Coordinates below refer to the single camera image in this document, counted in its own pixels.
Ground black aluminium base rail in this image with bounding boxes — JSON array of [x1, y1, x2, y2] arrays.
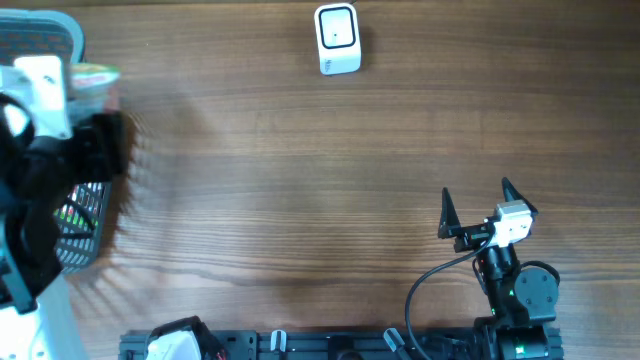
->
[[118, 315, 565, 360]]

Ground green candy bag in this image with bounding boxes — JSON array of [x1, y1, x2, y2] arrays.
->
[[54, 183, 105, 232]]

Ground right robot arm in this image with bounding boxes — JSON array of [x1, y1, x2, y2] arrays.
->
[[438, 178, 564, 360]]

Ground white barcode scanner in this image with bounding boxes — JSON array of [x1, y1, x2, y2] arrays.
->
[[314, 3, 362, 76]]

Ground cup noodles container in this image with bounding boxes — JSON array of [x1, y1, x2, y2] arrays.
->
[[68, 63, 121, 125]]

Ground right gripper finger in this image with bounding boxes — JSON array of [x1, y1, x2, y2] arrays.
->
[[501, 177, 539, 216], [438, 187, 462, 239]]

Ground right camera cable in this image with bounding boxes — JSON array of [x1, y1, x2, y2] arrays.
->
[[404, 234, 497, 351]]

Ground grey plastic mesh basket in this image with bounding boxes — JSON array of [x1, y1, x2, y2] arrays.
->
[[1, 8, 112, 274]]

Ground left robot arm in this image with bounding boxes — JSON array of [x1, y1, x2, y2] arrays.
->
[[1, 94, 126, 359]]

